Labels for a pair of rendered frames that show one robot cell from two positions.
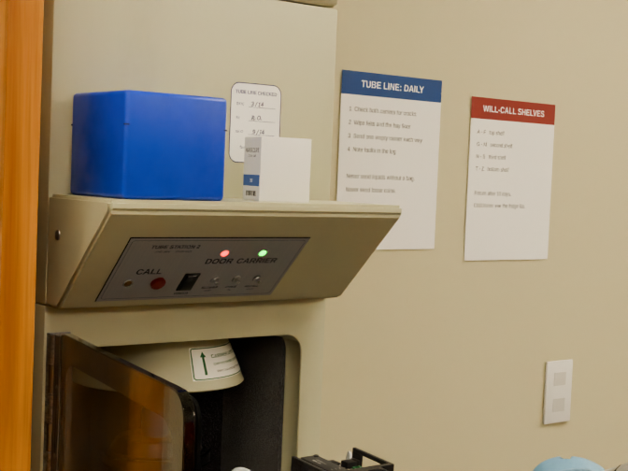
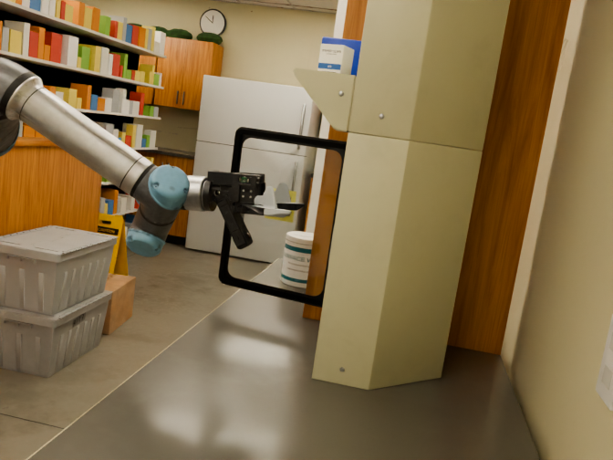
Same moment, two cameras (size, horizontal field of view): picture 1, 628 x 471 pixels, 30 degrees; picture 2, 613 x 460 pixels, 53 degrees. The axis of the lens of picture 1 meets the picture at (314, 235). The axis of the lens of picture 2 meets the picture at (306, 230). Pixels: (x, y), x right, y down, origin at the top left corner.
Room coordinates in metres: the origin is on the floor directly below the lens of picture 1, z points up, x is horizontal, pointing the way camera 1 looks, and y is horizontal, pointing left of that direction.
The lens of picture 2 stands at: (2.02, -0.81, 1.40)
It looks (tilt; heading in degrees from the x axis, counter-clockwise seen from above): 9 degrees down; 137
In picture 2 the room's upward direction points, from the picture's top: 8 degrees clockwise
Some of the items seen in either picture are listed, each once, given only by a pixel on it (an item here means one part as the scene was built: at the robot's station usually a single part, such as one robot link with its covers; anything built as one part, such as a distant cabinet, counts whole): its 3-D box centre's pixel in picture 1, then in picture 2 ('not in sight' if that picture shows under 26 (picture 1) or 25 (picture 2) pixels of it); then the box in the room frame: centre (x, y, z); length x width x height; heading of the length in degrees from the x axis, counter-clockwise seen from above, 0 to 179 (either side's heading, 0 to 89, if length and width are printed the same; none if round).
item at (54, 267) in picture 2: not in sight; (55, 267); (-1.20, 0.39, 0.49); 0.60 x 0.42 x 0.33; 128
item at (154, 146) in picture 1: (148, 147); (345, 64); (1.03, 0.15, 1.55); 0.10 x 0.10 x 0.09; 38
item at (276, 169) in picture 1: (277, 169); (335, 62); (1.12, 0.04, 1.54); 0.05 x 0.05 x 0.06; 21
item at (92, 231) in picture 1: (232, 253); (333, 105); (1.09, 0.08, 1.46); 0.32 x 0.12 x 0.10; 128
